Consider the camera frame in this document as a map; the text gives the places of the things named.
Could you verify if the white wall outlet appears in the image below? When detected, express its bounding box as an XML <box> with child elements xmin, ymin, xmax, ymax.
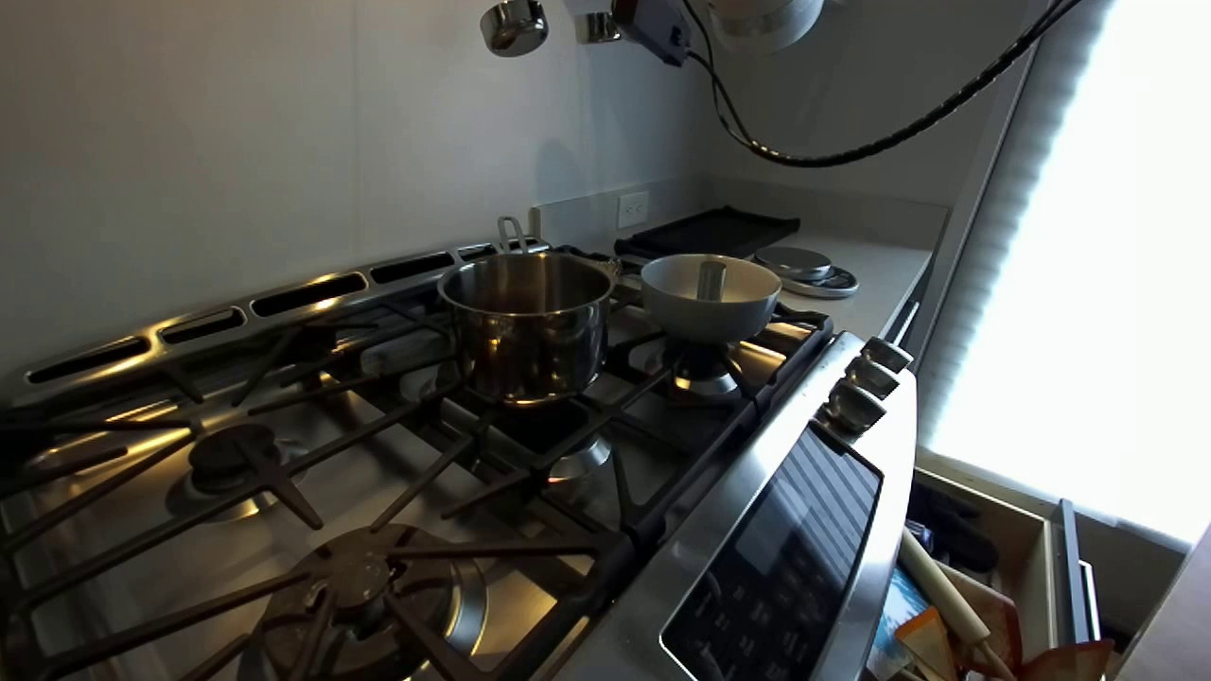
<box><xmin>611</xmin><ymin>185</ymin><xmax>655</xmax><ymax>232</ymax></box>

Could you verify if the silver stove knob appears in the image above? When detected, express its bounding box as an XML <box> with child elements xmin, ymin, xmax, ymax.
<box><xmin>817</xmin><ymin>376</ymin><xmax>886</xmax><ymax>448</ymax></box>
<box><xmin>864</xmin><ymin>333</ymin><xmax>920</xmax><ymax>376</ymax></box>
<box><xmin>845</xmin><ymin>357</ymin><xmax>899</xmax><ymax>404</ymax></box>

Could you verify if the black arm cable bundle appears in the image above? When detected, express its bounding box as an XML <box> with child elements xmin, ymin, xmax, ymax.
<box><xmin>679</xmin><ymin>0</ymin><xmax>1091</xmax><ymax>170</ymax></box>

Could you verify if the black tray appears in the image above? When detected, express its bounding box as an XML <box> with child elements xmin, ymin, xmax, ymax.
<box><xmin>611</xmin><ymin>204</ymin><xmax>807</xmax><ymax>266</ymax></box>

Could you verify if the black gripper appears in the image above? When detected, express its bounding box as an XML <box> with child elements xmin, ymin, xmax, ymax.
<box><xmin>619</xmin><ymin>0</ymin><xmax>697</xmax><ymax>67</ymax></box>

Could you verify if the stainless steel gas range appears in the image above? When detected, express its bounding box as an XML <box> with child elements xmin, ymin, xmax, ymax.
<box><xmin>0</xmin><ymin>232</ymin><xmax>924</xmax><ymax>681</ymax></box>

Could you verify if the wooden rolling pin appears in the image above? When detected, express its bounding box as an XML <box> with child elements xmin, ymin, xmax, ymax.
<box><xmin>895</xmin><ymin>525</ymin><xmax>1016</xmax><ymax>681</ymax></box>

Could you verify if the white bowl with centre tube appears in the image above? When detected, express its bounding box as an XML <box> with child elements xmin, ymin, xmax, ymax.
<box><xmin>635</xmin><ymin>251</ymin><xmax>788</xmax><ymax>352</ymax></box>

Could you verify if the silver pot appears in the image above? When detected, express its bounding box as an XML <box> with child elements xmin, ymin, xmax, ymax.
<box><xmin>433</xmin><ymin>211</ymin><xmax>619</xmax><ymax>409</ymax></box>

